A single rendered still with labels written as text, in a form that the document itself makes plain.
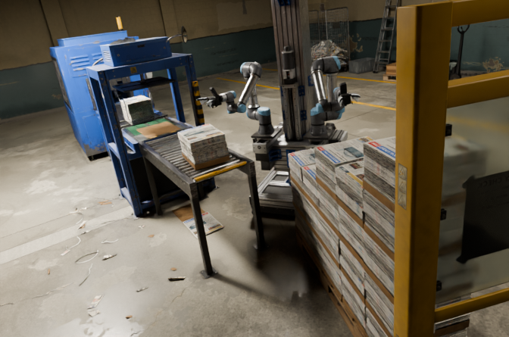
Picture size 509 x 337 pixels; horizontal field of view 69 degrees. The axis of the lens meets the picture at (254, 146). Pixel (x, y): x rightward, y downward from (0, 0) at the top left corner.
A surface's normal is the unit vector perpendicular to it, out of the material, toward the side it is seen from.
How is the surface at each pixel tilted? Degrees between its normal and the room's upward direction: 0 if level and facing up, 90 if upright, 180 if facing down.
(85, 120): 90
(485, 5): 90
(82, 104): 90
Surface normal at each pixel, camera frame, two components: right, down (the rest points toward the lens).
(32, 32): 0.53, 0.23
